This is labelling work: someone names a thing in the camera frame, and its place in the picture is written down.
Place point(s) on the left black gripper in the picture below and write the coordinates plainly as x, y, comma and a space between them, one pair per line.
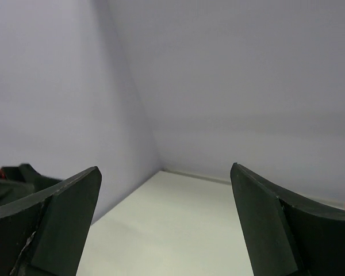
17, 182

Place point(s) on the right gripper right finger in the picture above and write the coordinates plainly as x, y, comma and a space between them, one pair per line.
286, 233

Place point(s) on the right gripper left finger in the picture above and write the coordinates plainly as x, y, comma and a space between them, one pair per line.
45, 233

